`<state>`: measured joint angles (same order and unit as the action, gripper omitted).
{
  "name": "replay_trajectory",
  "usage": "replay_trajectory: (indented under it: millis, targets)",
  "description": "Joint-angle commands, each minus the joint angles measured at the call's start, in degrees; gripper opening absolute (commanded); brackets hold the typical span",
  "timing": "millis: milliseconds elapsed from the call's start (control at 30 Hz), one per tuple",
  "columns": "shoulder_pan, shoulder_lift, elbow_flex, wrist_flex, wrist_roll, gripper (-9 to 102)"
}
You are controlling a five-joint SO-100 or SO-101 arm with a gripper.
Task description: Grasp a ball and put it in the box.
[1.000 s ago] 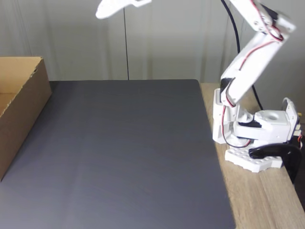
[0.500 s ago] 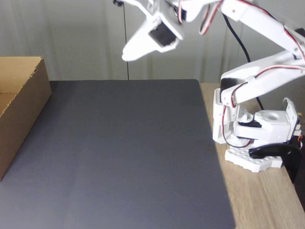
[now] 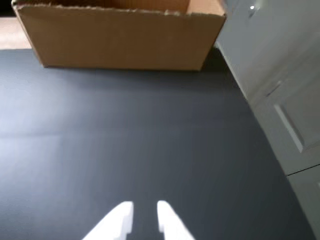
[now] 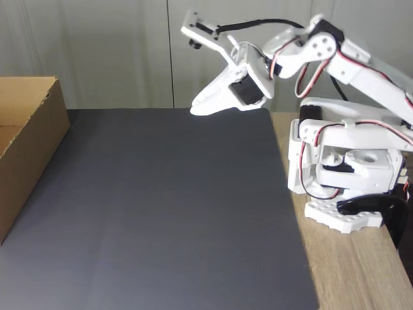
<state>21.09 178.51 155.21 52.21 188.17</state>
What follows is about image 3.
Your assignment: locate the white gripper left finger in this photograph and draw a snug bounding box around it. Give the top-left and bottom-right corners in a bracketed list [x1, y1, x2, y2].
[82, 201, 134, 240]

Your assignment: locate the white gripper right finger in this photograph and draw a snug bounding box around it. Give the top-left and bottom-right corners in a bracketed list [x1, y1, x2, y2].
[156, 200, 196, 240]

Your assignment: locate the brown cardboard box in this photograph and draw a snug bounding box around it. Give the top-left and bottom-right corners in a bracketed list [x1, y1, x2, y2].
[11, 0, 228, 73]

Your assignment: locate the black table mat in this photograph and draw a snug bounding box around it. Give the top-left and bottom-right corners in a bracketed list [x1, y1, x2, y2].
[0, 46, 320, 240]

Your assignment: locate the white panelled cabinet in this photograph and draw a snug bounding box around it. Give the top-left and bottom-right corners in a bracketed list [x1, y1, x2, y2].
[214, 0, 320, 240]

